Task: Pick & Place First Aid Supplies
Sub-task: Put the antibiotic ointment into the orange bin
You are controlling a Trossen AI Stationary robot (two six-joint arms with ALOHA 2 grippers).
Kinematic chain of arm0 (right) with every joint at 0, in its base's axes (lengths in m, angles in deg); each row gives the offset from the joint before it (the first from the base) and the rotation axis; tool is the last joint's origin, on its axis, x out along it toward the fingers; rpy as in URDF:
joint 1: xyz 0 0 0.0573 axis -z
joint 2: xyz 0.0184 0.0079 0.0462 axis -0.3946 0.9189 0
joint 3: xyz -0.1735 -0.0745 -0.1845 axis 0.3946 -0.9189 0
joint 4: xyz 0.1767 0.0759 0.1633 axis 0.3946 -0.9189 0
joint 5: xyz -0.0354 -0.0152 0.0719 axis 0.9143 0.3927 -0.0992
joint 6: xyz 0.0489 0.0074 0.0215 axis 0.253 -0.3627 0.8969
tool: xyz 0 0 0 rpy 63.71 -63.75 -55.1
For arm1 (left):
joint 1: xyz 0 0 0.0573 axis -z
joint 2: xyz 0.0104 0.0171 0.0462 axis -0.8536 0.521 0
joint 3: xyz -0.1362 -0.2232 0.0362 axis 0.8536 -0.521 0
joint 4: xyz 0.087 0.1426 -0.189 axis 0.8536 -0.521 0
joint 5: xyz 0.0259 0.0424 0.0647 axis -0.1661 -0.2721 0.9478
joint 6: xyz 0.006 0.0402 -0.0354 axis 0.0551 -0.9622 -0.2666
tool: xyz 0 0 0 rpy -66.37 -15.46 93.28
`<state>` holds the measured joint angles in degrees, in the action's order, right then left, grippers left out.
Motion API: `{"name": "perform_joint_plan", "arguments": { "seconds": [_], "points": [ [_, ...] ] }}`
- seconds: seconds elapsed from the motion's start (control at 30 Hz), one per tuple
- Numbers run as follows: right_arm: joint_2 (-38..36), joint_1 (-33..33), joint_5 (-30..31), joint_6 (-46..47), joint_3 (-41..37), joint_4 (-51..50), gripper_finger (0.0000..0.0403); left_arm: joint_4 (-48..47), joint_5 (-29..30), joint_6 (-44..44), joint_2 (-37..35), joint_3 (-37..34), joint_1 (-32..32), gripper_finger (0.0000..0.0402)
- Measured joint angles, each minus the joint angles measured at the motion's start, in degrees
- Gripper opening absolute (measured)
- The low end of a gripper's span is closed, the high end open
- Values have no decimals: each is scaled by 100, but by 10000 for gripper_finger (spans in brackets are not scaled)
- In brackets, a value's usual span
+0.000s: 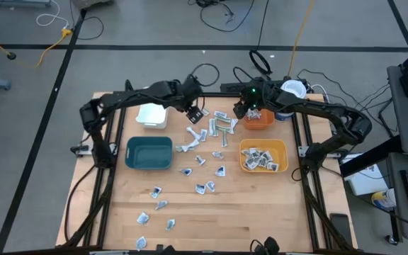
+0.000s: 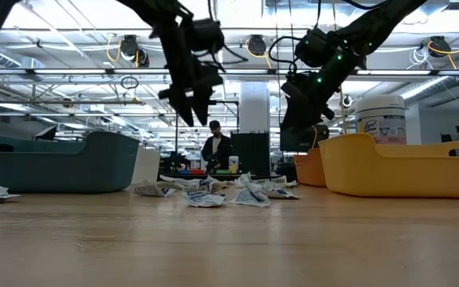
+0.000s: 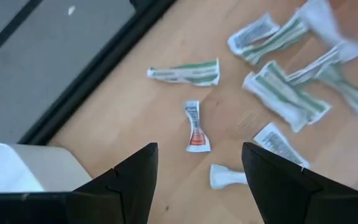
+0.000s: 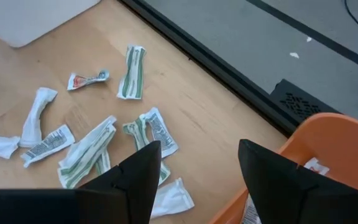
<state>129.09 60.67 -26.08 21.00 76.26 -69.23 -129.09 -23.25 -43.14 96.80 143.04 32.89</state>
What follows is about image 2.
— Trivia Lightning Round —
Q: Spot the orange plastic bin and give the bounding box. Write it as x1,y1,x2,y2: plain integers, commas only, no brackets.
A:
292,148,328,188

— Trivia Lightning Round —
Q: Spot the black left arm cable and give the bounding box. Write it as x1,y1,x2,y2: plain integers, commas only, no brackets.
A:
207,0,250,67

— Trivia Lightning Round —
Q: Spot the teal plastic bin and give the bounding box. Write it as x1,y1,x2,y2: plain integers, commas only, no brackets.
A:
0,131,141,195

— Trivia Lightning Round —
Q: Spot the black hanging cable loop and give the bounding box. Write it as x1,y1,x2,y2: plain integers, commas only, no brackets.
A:
120,76,139,91

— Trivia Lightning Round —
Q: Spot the black monitor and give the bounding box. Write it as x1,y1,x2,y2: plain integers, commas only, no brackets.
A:
279,123,330,154

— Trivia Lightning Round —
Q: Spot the yellow plastic bin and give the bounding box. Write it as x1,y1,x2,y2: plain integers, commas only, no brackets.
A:
318,133,459,199

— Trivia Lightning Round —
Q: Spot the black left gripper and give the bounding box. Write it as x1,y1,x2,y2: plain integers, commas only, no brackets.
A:
158,21,225,128

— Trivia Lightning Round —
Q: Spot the black cabinet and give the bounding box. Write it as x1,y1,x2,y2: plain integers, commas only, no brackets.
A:
230,132,271,175

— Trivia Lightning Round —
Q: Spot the white yellow wipes canister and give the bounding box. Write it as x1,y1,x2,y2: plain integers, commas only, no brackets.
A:
355,94,409,147

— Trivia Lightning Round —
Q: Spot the thin black hanging cable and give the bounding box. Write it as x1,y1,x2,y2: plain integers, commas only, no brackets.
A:
274,0,283,125

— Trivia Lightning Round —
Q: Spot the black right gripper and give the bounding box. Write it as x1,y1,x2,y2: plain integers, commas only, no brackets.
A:
280,53,360,139

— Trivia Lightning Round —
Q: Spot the white building column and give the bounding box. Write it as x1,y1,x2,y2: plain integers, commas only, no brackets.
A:
239,81,271,135

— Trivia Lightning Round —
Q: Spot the black robot station frame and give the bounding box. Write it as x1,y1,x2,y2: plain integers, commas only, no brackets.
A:
175,99,241,179

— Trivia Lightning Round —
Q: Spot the crumpled white printed packet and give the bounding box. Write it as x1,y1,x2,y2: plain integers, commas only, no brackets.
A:
159,175,202,191

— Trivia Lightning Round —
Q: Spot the person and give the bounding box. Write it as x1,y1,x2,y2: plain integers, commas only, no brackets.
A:
201,120,234,173

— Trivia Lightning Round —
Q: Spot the white plastic bin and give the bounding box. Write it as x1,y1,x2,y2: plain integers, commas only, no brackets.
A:
131,147,162,187

